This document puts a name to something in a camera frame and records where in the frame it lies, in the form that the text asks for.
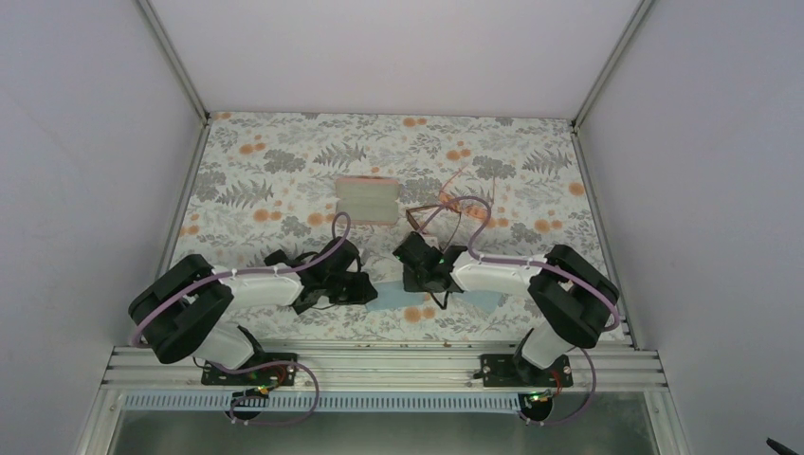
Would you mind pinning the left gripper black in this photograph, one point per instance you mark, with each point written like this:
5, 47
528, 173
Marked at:
358, 297

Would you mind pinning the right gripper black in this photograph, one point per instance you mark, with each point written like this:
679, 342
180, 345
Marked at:
411, 283

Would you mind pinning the light blue cleaning cloth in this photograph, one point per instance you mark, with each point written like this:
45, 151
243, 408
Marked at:
392, 296

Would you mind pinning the brown sunglasses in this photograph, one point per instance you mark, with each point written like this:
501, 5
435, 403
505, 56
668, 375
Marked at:
437, 226

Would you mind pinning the pink glasses case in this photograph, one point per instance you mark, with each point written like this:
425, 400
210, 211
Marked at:
368, 200

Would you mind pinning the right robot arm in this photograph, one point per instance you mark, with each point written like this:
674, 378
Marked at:
577, 301

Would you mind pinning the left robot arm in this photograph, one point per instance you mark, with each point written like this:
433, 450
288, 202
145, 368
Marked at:
182, 313

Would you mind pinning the clear orange sunglasses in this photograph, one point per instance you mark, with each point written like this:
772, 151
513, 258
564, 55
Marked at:
465, 194

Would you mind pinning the black glasses case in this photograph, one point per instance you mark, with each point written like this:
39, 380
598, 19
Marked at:
282, 260

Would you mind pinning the floral table mat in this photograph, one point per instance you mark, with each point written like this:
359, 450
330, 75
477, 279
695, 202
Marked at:
267, 182

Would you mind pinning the aluminium rail base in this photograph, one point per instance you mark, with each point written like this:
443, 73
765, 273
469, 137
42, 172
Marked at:
380, 375

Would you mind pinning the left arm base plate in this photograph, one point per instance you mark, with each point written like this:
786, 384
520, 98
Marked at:
265, 371

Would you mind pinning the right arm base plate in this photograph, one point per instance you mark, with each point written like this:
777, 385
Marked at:
504, 371

